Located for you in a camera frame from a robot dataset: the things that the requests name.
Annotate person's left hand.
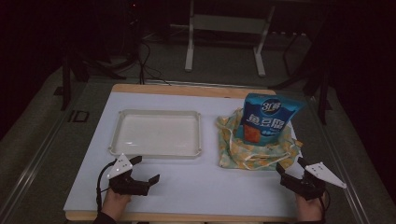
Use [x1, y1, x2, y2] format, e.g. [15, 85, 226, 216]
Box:
[100, 188, 132, 219]

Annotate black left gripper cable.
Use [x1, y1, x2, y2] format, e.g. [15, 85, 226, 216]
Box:
[95, 161, 118, 216]

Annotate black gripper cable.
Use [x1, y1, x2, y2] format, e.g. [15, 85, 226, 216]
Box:
[95, 161, 118, 216]
[320, 190, 332, 219]

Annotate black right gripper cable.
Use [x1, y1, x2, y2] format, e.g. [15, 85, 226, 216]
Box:
[320, 190, 332, 219]

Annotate black metal stand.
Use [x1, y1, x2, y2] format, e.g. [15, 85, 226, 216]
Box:
[269, 29, 332, 126]
[59, 50, 127, 112]

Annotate white metal stand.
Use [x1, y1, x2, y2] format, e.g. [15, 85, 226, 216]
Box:
[184, 0, 277, 77]

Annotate blue snack packet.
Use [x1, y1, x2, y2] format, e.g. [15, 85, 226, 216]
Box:
[234, 91, 308, 147]

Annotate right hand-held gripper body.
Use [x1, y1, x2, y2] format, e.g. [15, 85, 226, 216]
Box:
[280, 161, 347, 202]

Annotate yellow green patterned cloth bag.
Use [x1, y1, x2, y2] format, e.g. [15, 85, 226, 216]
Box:
[216, 106, 304, 172]

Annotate black floor cables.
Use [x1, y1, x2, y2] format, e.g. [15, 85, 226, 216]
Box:
[135, 38, 173, 87]

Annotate white plastic tray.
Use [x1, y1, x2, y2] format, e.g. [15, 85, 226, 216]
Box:
[107, 108, 203, 161]

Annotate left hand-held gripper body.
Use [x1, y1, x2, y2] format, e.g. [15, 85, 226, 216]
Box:
[106, 152, 149, 197]

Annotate metal floor rail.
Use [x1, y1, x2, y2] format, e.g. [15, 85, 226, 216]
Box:
[0, 106, 74, 220]
[309, 94, 373, 224]

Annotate person's right hand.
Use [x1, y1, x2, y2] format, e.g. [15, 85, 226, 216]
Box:
[294, 191, 329, 222]

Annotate black floor plate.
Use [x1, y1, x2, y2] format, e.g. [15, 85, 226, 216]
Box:
[67, 109, 91, 123]

